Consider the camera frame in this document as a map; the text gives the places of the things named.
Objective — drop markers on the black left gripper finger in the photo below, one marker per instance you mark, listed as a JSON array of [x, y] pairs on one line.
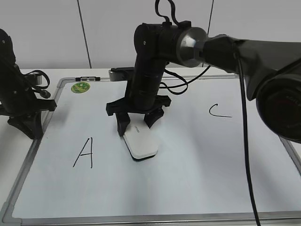
[[29, 124]]

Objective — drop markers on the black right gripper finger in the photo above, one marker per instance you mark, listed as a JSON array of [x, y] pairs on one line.
[[152, 117], [123, 120]]

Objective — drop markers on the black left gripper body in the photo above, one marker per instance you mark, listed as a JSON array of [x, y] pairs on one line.
[[18, 98]]

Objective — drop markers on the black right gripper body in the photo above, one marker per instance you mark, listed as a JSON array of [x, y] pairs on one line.
[[142, 90]]

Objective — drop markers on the white rectangular whiteboard eraser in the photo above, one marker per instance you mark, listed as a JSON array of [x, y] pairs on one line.
[[140, 141]]

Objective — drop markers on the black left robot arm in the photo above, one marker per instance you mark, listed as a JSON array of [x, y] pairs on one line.
[[9, 68]]

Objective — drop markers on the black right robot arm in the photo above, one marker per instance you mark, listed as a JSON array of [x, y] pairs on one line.
[[271, 71]]

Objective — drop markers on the green round magnet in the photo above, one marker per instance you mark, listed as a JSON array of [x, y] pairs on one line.
[[80, 87]]

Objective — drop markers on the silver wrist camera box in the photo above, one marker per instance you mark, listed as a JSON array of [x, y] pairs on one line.
[[121, 73]]

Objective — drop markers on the whiteboard with grey frame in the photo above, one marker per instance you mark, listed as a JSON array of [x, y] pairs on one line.
[[188, 168]]

